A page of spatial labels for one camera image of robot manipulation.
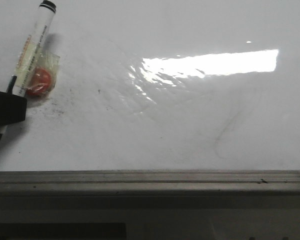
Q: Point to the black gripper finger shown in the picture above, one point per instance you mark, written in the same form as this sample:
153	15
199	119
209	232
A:
12	109

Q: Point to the red round magnet taped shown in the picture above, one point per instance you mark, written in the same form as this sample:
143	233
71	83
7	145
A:
45	75

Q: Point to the white whiteboard marker pen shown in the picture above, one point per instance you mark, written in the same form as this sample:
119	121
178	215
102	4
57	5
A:
32	49

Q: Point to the white whiteboard surface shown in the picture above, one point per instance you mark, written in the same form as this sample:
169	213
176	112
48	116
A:
166	85

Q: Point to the grey aluminium whiteboard frame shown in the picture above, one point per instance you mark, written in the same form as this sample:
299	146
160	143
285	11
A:
149	183

